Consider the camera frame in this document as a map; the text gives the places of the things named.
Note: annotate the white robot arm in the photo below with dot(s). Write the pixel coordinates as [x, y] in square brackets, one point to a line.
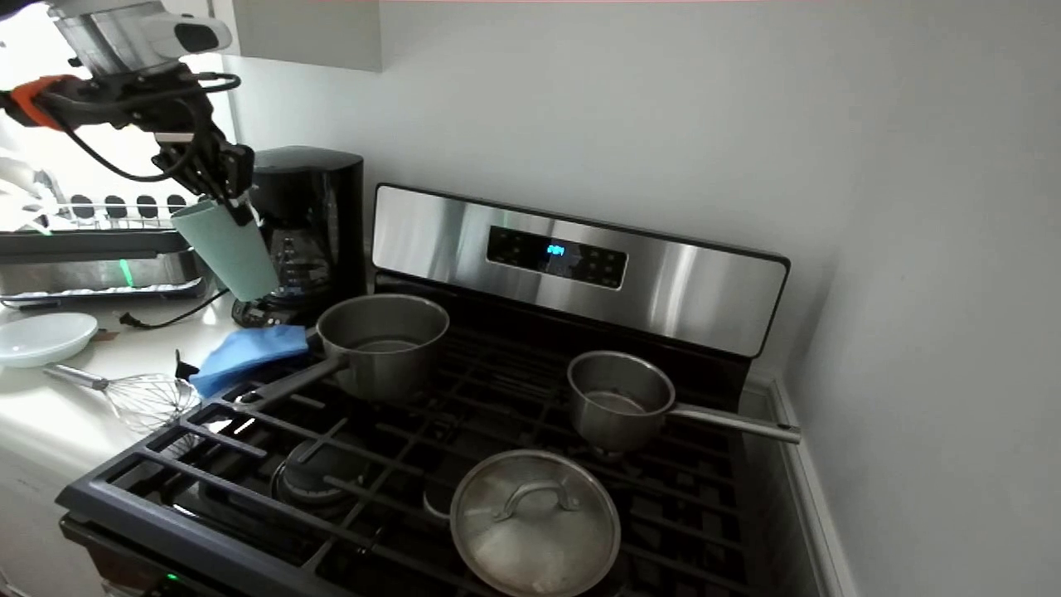
[133, 57]

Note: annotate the blue folded cloth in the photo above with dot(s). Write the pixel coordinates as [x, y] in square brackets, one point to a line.
[248, 351]

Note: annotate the light green plastic cup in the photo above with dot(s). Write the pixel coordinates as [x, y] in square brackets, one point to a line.
[235, 248]

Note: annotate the silver pot lid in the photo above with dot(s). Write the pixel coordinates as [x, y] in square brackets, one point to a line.
[536, 525]

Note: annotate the black gas stove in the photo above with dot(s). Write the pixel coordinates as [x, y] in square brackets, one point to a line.
[322, 494]

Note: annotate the steel wire whisk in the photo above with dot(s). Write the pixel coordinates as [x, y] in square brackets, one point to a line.
[137, 400]

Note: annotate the small steel pot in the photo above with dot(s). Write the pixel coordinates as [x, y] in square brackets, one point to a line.
[620, 402]

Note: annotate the black coffee maker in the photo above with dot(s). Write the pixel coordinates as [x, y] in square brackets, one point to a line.
[310, 205]

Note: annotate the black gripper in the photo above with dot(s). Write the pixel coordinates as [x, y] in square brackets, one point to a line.
[196, 155]

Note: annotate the light blue plate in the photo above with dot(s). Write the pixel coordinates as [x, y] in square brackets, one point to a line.
[44, 339]

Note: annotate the steel dish rack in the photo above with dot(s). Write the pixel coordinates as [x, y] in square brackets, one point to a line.
[101, 248]

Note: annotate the big steel pot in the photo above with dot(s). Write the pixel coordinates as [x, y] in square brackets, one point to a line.
[372, 351]

